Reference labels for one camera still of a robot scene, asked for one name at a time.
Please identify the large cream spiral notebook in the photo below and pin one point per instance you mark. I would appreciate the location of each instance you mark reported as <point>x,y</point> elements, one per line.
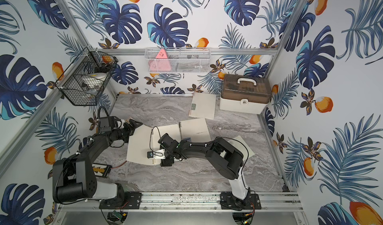
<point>145,138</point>

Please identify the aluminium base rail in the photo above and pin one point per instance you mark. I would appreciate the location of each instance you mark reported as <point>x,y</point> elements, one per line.
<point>197,202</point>

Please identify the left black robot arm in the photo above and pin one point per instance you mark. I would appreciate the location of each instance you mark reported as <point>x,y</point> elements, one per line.
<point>73,177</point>

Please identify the clear wall shelf basket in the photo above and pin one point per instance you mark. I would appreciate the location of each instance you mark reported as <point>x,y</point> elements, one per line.
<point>184,60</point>

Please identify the white storage box brown lid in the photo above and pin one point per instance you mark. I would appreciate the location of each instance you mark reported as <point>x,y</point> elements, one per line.
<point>244,94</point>

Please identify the black wire basket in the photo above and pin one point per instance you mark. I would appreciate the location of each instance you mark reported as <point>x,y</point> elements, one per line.
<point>88,77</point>

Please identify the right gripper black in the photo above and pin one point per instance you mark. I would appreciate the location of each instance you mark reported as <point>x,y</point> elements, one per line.
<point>164,162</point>

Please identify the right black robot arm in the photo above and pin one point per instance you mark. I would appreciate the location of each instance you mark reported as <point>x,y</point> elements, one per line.
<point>222,155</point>

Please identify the orange black small tool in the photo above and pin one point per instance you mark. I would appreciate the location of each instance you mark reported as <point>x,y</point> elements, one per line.
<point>101,170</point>

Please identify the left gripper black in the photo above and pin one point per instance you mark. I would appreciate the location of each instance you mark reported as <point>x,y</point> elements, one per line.
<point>127,128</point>

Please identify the pink triangle ruler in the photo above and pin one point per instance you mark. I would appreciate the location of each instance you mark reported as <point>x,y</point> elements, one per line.
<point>160,63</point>

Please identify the cream notebook green label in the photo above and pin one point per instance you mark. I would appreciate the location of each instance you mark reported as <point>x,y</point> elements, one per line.
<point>203,106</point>

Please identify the torn cream page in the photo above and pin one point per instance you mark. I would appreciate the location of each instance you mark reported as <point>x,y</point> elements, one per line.
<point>239,143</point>

